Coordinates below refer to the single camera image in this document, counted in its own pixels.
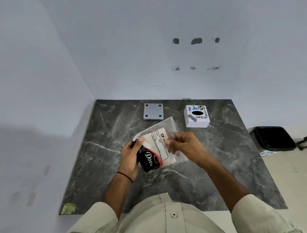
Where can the black trash bin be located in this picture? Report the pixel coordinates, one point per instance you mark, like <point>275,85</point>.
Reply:
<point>273,139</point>

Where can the person's left hand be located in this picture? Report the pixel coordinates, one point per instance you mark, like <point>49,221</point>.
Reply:
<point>128,160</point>

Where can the grey square metal box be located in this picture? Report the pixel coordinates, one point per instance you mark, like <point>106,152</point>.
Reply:
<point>153,111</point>

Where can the yellow sticker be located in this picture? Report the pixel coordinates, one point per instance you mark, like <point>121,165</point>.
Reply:
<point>69,208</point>

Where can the person's right thumb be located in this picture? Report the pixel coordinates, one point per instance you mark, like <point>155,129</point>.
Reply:
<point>170,144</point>

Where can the white box with stickers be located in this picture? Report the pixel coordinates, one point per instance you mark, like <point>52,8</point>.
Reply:
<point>196,121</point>

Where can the black wrist band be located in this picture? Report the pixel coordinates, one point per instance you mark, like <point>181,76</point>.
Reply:
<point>126,176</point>

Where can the clear plastic bag with label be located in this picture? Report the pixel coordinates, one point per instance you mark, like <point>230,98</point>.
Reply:
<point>159,134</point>

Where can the dark object on floor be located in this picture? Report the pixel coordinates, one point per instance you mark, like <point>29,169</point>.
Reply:
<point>302,142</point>

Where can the person's left forearm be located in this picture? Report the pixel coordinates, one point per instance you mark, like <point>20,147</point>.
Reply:
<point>121,192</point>

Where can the person's left thumb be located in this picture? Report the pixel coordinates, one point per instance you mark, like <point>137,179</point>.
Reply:
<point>139,144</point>

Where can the black soap packet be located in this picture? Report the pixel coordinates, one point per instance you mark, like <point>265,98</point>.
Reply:
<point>150,159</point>

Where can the person's right forearm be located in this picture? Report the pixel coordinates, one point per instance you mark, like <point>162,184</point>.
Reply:
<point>223,182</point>

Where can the person's right hand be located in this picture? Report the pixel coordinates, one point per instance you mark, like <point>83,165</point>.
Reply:
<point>190,148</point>

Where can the beige shirt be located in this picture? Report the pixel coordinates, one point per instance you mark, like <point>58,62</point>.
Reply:
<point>172,218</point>

